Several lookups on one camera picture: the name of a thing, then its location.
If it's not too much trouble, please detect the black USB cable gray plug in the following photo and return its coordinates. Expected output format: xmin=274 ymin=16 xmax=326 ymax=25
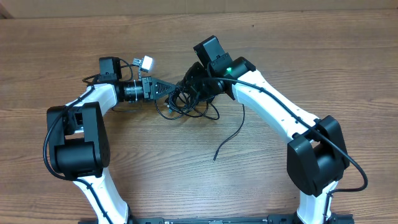
xmin=174 ymin=86 xmax=246 ymax=162

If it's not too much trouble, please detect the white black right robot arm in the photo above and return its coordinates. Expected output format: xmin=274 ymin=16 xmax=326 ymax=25
xmin=182 ymin=35 xmax=354 ymax=223

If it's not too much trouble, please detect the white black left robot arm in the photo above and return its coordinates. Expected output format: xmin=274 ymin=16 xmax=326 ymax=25
xmin=43 ymin=56 xmax=176 ymax=223

